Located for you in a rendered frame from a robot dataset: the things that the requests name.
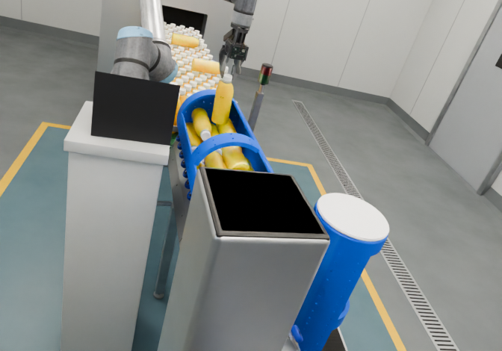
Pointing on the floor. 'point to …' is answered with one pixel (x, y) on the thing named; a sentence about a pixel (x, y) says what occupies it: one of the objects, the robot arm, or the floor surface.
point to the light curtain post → (242, 263)
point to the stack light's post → (255, 110)
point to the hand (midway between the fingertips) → (227, 75)
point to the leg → (166, 255)
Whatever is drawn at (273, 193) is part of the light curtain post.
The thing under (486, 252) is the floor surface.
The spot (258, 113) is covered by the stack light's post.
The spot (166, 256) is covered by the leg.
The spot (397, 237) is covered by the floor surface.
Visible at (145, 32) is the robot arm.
